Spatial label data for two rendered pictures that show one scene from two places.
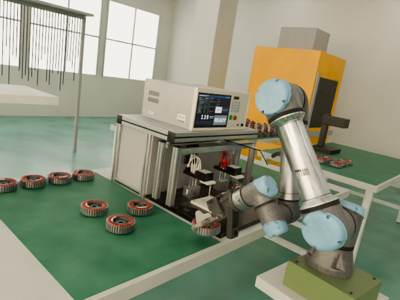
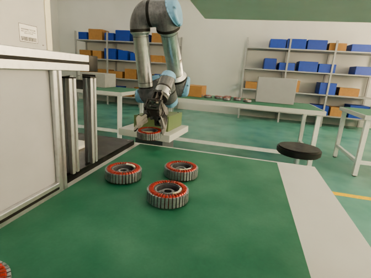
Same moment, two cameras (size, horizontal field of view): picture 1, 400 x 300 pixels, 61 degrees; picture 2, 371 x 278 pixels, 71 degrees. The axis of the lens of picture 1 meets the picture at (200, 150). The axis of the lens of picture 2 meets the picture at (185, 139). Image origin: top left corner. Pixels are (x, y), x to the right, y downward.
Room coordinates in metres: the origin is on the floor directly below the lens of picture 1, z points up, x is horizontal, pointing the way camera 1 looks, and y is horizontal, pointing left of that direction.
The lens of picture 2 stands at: (1.60, 0.98, 1.09)
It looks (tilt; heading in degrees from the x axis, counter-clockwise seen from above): 15 degrees down; 242
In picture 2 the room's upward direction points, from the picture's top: 4 degrees clockwise
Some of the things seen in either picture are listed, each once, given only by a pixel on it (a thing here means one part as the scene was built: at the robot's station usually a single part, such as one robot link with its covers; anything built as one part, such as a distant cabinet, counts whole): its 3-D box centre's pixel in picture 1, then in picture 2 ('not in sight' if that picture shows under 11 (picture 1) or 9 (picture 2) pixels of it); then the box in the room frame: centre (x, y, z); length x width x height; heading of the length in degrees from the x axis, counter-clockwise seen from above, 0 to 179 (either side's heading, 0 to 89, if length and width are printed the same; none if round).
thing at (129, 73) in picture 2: not in sight; (133, 74); (-0.54, -6.56, 0.92); 0.40 x 0.36 x 0.27; 47
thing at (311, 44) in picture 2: not in sight; (315, 46); (-4.09, -3.48, 1.89); 0.42 x 0.42 x 0.22; 49
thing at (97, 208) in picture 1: (94, 208); (167, 193); (1.33, 0.40, 0.77); 0.11 x 0.11 x 0.04
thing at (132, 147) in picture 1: (131, 159); (15, 145); (1.67, 0.34, 0.91); 0.28 x 0.03 x 0.32; 49
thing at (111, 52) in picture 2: not in sight; (114, 54); (-0.06, -6.96, 1.43); 0.42 x 0.36 x 0.29; 47
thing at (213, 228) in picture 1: (206, 226); (149, 133); (1.22, -0.07, 0.81); 0.11 x 0.11 x 0.04
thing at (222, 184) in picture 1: (221, 184); not in sight; (1.84, -0.15, 0.80); 0.07 x 0.05 x 0.06; 139
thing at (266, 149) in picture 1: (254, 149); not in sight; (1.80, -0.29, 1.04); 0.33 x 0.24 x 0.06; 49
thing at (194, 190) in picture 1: (191, 190); not in sight; (1.66, 0.01, 0.80); 0.07 x 0.05 x 0.06; 139
